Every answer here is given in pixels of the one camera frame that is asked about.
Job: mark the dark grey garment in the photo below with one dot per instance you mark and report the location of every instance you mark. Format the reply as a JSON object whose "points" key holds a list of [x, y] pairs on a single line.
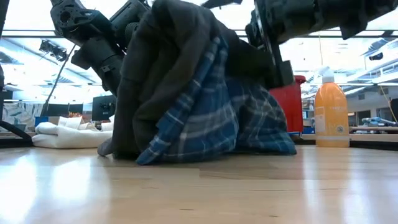
{"points": [[168, 62]]}

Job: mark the blue plaid cloth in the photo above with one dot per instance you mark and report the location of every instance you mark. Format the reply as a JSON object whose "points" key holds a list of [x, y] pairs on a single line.
{"points": [[205, 130]]}

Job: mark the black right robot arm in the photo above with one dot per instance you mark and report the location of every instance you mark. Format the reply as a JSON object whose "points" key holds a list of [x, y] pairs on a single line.
{"points": [[357, 14]]}

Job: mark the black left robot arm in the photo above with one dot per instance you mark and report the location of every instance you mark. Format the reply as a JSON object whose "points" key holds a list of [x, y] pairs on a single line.
{"points": [[81, 21]]}

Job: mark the red plastic laundry bin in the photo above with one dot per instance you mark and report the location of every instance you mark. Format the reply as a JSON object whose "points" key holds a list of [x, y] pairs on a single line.
{"points": [[289, 105]]}

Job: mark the black ceiling spotlight cluster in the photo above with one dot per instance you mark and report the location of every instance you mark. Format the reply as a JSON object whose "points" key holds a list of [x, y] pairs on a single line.
{"points": [[54, 51]]}

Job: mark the black computer monitor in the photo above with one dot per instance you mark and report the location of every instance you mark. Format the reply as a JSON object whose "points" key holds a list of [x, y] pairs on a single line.
{"points": [[104, 107]]}

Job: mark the cream canvas tote bag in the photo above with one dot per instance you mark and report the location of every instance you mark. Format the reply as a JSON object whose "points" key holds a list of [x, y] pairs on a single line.
{"points": [[68, 138]]}

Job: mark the blue storage box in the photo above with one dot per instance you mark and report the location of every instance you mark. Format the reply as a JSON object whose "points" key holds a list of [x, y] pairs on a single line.
{"points": [[41, 121]]}

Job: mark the black ceiling fixture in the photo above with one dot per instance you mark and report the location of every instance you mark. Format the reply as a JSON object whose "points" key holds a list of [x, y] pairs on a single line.
{"points": [[377, 56]]}

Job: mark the orange spray bottle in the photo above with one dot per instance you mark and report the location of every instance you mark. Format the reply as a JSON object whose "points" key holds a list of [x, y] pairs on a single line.
{"points": [[331, 115]]}

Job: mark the light orange desk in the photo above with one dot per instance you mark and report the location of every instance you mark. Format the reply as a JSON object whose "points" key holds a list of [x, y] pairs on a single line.
{"points": [[373, 137]]}

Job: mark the black ceiling rail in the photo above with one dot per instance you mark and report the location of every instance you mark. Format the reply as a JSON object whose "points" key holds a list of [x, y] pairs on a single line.
{"points": [[31, 36]]}

